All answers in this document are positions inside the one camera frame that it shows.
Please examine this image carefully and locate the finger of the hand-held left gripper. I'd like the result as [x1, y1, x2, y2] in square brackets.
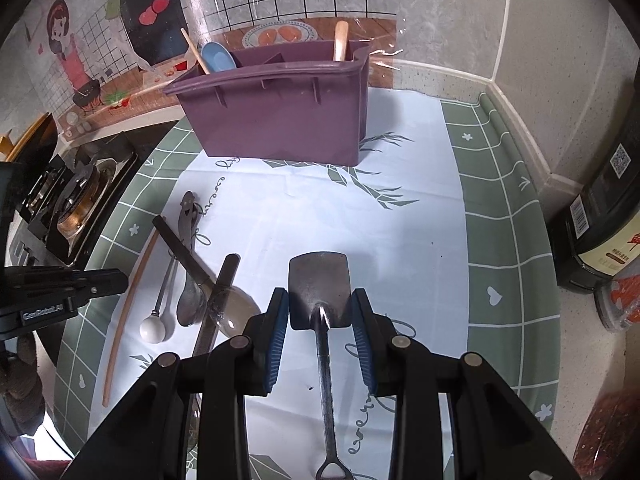
[0, 266, 129, 289]
[65, 285, 126, 306]

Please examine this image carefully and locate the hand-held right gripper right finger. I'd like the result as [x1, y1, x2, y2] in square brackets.
[350, 287, 558, 480]

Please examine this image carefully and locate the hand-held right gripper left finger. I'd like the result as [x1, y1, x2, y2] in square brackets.
[62, 287, 291, 480]

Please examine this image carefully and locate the wooden chopstick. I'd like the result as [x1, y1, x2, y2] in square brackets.
[180, 27, 211, 75]
[101, 234, 157, 407]

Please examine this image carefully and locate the large dark-handled spoon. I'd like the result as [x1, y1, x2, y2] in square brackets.
[151, 215, 262, 339]

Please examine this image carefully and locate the small steel spatula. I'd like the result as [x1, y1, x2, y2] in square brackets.
[287, 251, 353, 480]

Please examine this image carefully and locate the steel spoon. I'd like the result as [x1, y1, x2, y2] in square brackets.
[176, 190, 207, 328]

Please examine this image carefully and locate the purple plastic utensil holder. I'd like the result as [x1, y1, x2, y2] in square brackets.
[163, 40, 373, 167]

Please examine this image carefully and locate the wooden spoon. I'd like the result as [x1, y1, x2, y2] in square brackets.
[333, 20, 350, 62]

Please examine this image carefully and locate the person's left hand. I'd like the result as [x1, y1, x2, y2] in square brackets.
[0, 335, 41, 403]

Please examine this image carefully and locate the black gas stove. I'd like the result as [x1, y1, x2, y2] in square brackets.
[0, 130, 139, 267]

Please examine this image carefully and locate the green white printed table mat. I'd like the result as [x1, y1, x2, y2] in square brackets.
[52, 87, 561, 480]

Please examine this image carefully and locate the black wok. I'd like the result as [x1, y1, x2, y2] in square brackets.
[0, 112, 57, 163]

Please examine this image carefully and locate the dark soy sauce bottle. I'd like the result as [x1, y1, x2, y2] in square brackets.
[547, 67, 640, 293]

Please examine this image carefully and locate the orange-capped plastic bottle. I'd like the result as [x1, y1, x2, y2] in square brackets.
[595, 265, 640, 333]

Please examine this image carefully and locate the yellow-lidded chili jar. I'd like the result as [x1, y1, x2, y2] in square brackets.
[572, 385, 640, 480]

